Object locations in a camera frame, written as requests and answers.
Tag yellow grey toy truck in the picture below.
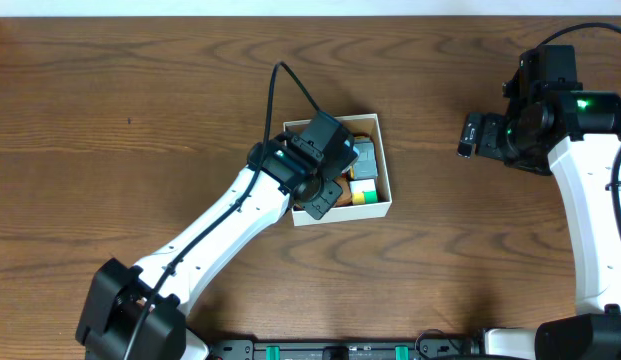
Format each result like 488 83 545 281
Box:
350 136 378 180

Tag right black cable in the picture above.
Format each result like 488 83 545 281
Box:
537 21 621 49

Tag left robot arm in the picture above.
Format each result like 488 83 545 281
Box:
75 111 359 360

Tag multicoloured puzzle cube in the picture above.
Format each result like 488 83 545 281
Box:
349 179 378 206

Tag black cable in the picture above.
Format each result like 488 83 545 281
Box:
122 60 322 360
537 21 621 49

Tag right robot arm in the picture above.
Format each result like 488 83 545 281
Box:
457 45 621 359

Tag left black cable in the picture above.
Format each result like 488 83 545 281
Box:
122 60 322 360

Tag white cardboard box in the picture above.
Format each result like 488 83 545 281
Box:
291 113 392 227

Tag brown plush toy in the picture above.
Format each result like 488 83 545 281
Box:
335 176 353 207

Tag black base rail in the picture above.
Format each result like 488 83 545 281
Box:
208 330 488 360

